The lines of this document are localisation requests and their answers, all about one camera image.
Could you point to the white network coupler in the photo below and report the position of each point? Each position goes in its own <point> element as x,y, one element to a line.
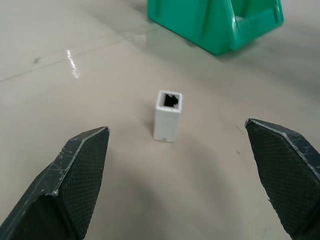
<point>167,117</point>

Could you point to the green plastic bin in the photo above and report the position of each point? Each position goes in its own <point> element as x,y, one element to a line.
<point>215,22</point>

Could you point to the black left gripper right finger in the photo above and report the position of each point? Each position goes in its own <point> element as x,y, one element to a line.
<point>282,170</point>

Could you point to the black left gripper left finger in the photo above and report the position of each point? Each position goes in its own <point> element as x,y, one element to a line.
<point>75,180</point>

